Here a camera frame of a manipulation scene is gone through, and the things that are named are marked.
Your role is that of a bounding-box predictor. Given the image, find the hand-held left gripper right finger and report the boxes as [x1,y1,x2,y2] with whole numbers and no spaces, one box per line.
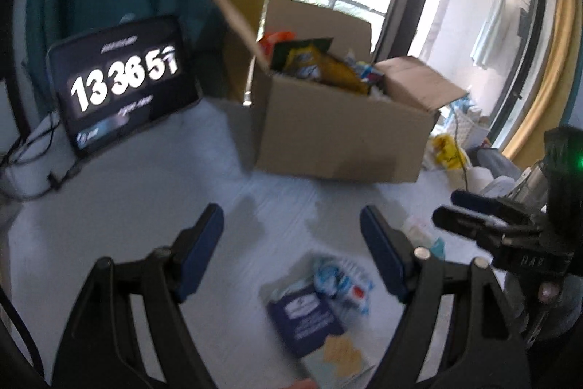
[360,204,531,389]

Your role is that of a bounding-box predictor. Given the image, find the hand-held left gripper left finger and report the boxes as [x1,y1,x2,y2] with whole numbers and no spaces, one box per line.
[50,203,225,389]

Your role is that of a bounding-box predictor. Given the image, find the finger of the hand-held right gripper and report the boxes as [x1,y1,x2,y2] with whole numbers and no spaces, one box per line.
[451,190,520,215]
[433,207,507,242]

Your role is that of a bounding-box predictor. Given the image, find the white and blue crinkled packet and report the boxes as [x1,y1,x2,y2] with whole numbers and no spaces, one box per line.
[311,251,375,318]

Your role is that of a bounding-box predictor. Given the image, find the navy cracker box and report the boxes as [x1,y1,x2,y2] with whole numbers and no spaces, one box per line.
[265,289,377,389]

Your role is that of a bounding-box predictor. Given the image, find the brown cardboard box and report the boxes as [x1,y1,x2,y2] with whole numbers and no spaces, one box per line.
[210,0,470,184]

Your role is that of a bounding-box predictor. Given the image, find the large yellow snack bag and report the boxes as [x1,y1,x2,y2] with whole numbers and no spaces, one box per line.
[285,45,371,97]

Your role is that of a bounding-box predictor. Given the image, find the orange snack bag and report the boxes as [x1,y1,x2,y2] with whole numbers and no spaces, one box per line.
[257,30,295,58]

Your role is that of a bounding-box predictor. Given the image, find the grey cloth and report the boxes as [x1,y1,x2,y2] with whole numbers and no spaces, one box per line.
[469,147,521,181]

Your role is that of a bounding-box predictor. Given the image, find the teal snack packet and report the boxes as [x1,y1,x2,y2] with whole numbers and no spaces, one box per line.
[426,236,447,261]

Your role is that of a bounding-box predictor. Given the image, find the silver mug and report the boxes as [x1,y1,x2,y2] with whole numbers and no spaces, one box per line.
[517,160,550,213]

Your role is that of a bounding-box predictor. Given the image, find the yellow plastic bag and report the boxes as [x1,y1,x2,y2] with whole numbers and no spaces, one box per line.
[430,133,473,172]

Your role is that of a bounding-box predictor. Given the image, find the white woven basket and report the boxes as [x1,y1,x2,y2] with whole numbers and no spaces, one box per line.
[449,96,491,149]

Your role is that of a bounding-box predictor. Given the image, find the black tablet clock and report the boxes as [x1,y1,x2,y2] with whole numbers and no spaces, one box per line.
[47,14,203,159]

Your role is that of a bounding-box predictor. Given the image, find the white power strip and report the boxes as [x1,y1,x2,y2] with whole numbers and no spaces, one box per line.
[0,116,61,201]

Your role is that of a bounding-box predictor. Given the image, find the black adapter cable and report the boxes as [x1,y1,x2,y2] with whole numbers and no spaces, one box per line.
[454,142,475,195]

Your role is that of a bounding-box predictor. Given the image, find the black cables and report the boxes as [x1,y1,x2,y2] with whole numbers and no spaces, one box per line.
[0,114,86,192]

